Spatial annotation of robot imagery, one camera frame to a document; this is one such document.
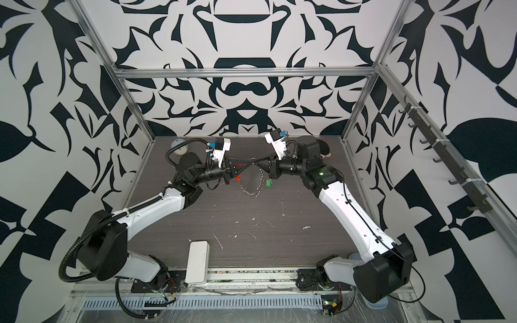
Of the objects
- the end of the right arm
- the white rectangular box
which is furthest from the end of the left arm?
the white rectangular box

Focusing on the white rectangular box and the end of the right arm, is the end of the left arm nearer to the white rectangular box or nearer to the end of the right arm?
the end of the right arm

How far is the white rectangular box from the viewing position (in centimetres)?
73
